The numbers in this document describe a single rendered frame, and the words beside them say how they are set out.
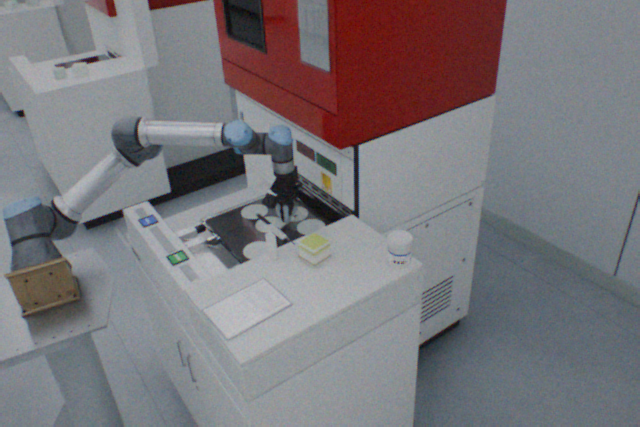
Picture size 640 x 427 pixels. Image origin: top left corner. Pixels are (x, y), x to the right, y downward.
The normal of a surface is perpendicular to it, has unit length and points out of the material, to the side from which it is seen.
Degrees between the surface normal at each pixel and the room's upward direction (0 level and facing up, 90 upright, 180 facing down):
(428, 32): 90
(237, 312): 0
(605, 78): 90
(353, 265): 0
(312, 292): 0
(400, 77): 90
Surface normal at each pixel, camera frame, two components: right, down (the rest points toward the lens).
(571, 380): -0.04, -0.86
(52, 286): 0.44, 0.44
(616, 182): -0.81, 0.33
